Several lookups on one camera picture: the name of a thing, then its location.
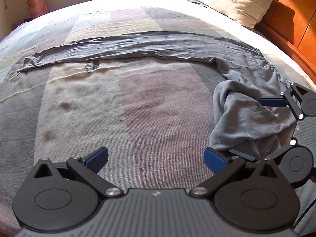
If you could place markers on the wooden headboard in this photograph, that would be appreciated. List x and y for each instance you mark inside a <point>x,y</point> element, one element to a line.
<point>291,22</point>

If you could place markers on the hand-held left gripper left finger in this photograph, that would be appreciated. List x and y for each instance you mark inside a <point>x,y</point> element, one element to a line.
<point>97,158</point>

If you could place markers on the beige printed pillow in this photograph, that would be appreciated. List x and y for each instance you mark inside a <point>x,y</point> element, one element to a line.
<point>234,0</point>

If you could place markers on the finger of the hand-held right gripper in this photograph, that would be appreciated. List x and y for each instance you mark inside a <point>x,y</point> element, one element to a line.
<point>281,150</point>
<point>271,102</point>

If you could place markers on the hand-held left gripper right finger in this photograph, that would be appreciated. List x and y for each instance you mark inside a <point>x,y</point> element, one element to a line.
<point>214,160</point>

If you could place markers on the grey pants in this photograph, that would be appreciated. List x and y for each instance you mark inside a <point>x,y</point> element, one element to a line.
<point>237,113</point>

